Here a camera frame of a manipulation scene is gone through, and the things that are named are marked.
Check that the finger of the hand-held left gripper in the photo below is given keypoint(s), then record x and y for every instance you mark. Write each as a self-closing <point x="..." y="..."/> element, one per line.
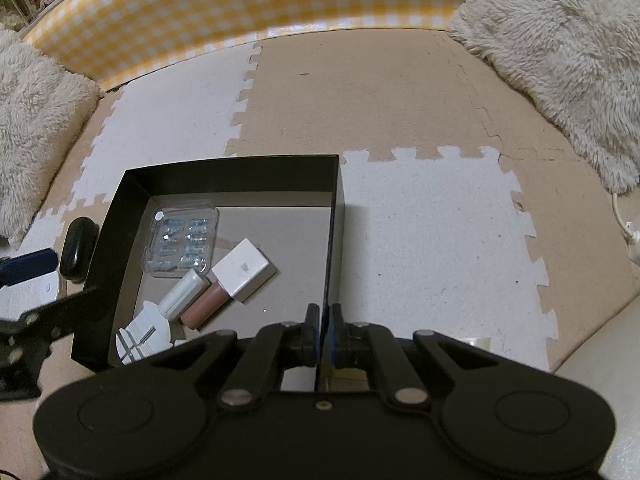
<point x="30" y="267"/>
<point x="55" y="320"/>

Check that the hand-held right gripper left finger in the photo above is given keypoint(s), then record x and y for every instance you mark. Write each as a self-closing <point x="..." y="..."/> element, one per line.
<point x="316" y="345"/>

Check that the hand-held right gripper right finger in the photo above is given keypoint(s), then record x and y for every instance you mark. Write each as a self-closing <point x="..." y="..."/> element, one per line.
<point x="330" y="345"/>

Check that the black oval case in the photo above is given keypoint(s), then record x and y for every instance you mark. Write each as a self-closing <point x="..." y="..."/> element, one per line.
<point x="77" y="247"/>

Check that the small white box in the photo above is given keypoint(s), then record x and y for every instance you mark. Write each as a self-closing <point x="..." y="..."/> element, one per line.
<point x="242" y="267"/>

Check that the lip gloss tube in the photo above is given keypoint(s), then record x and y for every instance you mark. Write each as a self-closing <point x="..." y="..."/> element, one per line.
<point x="200" y="305"/>

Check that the clear nail tips case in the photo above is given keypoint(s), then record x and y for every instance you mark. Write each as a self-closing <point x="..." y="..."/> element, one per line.
<point x="180" y="240"/>

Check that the black box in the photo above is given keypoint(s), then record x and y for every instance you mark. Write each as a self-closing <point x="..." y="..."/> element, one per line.
<point x="225" y="172"/>

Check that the fluffy white pillow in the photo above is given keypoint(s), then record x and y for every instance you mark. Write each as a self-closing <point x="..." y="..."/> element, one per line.
<point x="35" y="125"/>
<point x="560" y="50"/>

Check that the rabbit doll display case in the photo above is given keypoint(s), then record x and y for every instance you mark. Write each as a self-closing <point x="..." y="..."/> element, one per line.
<point x="10" y="12"/>

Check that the yellow checkered bed mattress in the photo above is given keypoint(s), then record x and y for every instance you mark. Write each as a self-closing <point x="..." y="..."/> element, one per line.
<point x="225" y="5"/>

